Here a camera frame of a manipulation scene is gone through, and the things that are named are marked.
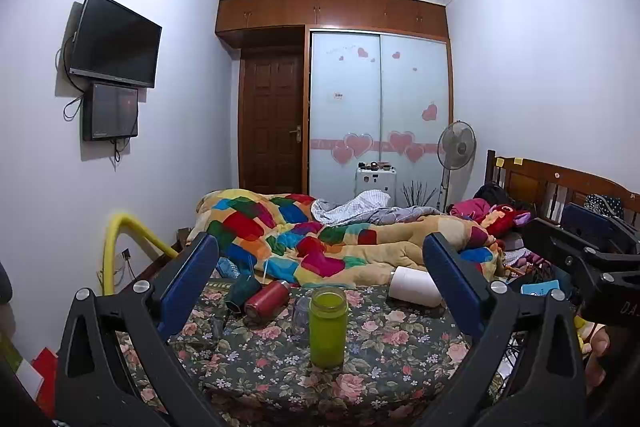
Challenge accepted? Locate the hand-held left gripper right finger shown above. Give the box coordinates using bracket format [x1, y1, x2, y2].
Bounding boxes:
[419, 232, 589, 427]

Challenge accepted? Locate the grey striped cloth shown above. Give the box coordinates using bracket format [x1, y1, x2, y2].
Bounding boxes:
[311, 190, 452, 228]

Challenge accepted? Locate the black bag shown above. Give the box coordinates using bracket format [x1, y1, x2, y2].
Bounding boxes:
[472, 183, 510, 206]

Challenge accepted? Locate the frosted sliding door wardrobe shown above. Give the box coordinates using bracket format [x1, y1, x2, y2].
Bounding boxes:
[306, 27, 454, 210]

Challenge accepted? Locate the pink garment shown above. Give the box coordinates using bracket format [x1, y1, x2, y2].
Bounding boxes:
[448, 197, 494, 221]

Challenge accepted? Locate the green bottle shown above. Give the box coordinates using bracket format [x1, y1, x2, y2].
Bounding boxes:
[308, 286, 349, 369]

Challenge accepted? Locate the wall-mounted black television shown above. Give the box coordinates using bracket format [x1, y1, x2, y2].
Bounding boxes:
[68, 0, 163, 89]

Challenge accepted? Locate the colourful patchwork blanket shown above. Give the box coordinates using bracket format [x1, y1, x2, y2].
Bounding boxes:
[192, 189, 507, 289]

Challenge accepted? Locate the light blue book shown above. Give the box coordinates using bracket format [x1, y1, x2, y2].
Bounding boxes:
[520, 279, 562, 298]

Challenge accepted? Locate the white box appliance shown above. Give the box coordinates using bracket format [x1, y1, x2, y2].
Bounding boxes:
[354, 165, 398, 208]

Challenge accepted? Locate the clear glass cup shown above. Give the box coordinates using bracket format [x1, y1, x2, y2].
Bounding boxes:
[291, 296, 313, 330]

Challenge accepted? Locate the dark teal cup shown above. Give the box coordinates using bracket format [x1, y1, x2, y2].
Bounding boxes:
[224, 274, 261, 314]

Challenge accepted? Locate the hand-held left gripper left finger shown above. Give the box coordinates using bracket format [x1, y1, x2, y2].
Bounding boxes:
[55, 232, 227, 427]

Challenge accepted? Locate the brown wooden door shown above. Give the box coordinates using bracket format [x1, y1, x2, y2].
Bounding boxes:
[238, 51, 306, 196]

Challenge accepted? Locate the small black wall monitor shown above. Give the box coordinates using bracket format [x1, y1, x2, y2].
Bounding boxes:
[82, 82, 140, 142]

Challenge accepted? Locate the yellow padded pipe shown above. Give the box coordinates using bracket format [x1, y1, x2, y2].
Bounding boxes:
[101, 213, 182, 299]

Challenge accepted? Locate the black patterned cloth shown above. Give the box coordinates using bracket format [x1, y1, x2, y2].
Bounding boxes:
[583, 194, 625, 221]

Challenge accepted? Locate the red plush toy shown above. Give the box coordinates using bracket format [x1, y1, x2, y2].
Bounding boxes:
[481, 203, 532, 238]

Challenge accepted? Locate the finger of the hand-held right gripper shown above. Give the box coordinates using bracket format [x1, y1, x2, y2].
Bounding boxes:
[520, 218, 608, 288]
[561, 202, 640, 256]

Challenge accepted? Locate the red paper bag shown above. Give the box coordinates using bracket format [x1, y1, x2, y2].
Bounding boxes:
[30, 346, 61, 419]

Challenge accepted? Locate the wooden bed headboard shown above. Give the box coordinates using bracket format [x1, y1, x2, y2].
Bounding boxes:
[484, 150, 640, 229]

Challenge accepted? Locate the red metal bottle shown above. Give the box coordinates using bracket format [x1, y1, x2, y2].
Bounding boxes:
[243, 279, 292, 324]

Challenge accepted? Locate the white cup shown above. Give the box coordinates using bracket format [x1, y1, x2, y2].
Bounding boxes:
[388, 266, 444, 308]

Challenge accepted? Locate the black television cable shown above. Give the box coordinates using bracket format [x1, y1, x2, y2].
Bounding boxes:
[54, 34, 86, 121]

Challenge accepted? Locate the floral bed sheet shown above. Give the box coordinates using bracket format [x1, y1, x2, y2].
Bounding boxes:
[114, 276, 507, 427]

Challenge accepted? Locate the wooden overhead cabinet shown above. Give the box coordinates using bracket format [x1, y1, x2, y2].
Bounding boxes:
[215, 0, 448, 52]

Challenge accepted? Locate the person's right hand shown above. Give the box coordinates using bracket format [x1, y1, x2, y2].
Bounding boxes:
[584, 324, 612, 400]

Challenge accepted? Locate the bunch of dark twigs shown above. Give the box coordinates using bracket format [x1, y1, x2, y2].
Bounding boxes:
[401, 180, 439, 210]

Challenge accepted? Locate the standing electric fan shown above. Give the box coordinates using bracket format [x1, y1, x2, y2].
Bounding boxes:
[436, 121, 477, 214]

